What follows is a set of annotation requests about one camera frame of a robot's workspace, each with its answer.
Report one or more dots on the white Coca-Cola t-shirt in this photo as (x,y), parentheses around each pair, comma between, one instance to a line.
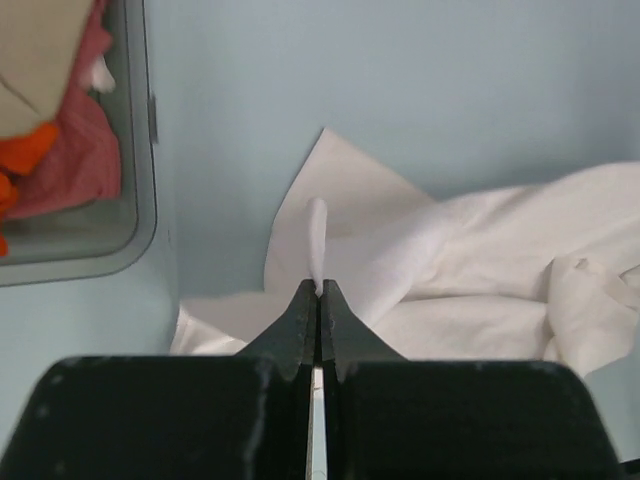
(546,271)

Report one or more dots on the grey plastic tray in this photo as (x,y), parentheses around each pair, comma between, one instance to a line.
(103,236)

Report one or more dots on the pink t-shirt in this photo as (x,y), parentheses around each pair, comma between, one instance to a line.
(84,164)

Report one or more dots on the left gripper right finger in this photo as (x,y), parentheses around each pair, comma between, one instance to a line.
(391,418)

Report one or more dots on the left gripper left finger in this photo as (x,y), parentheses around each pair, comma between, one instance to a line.
(244,416)

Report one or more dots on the beige t-shirt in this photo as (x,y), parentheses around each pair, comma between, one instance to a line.
(39,42)

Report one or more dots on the orange t-shirt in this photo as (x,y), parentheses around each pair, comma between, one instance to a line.
(20,156)

